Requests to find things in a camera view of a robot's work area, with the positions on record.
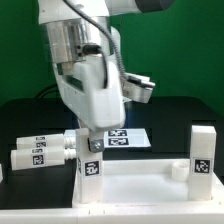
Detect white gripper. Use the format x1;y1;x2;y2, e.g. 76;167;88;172
54;56;125;153

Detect white desk tabletop tray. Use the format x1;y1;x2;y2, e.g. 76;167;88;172
72;159;224;210

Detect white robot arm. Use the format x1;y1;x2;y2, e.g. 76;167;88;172
38;0;175;153

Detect white marker sheet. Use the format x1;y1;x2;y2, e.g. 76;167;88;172
64;129;151;148

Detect white piece at left edge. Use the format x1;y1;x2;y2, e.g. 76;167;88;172
0;164;3;184

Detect white L-shaped fence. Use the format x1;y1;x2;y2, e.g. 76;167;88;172
0;159;224;224

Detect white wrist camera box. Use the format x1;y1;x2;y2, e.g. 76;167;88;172
120;73;156;103

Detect black cables behind base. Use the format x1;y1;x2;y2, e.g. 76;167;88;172
34;83;61;100

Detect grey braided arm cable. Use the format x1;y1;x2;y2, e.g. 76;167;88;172
61;0;156;89

